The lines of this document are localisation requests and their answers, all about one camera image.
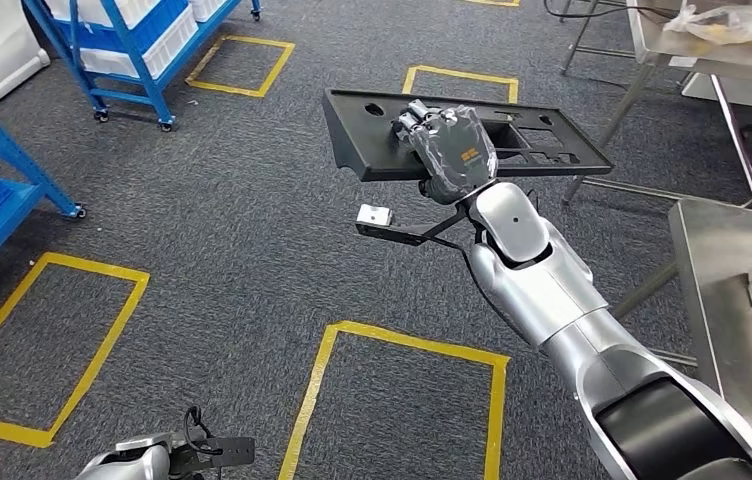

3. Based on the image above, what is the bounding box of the black right camera mount bracket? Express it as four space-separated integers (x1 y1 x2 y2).
354 208 478 248

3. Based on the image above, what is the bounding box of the small white cart bin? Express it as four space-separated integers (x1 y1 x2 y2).
187 0 226 24

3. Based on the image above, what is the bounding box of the blue wheeled rack cart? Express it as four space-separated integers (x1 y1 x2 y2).
20 0 263 134

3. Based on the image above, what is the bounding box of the clear crumpled plastic bag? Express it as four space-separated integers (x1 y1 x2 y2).
662 0 752 46

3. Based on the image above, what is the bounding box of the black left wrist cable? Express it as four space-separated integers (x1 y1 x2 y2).
182 404 226 460

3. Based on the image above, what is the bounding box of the large white cart bin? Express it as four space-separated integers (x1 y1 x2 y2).
79 5 200 81

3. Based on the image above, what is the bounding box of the stainless steel workbench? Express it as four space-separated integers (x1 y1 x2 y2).
611 197 752 465

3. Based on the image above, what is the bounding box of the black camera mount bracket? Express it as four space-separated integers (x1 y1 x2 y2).
165 435 257 476
354 208 478 248

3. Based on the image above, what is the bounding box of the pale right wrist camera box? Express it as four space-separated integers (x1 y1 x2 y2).
355 203 395 229

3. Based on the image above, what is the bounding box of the steel table with legs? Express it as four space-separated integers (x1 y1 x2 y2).
558 0 752 208

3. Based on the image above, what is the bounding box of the black left camera mount bracket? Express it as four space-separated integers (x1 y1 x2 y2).
165 435 257 476

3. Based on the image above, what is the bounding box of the black plastic panel part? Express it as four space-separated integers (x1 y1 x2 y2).
320 87 616 183

